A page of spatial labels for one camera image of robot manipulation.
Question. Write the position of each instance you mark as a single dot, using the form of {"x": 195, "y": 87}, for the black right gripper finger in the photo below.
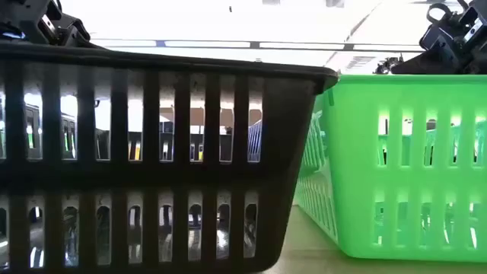
{"x": 430, "y": 64}

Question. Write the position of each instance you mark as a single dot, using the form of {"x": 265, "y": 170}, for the black ceiling camera cluster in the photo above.
{"x": 388, "y": 65}

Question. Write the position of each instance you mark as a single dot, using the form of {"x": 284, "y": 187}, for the green slotted plastic basket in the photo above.
{"x": 354, "y": 152}

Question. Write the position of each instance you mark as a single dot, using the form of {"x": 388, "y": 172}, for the long ceiling light bar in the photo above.
{"x": 213, "y": 44}

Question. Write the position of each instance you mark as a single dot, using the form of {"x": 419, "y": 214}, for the large black slotted plastic basket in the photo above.
{"x": 289, "y": 133}

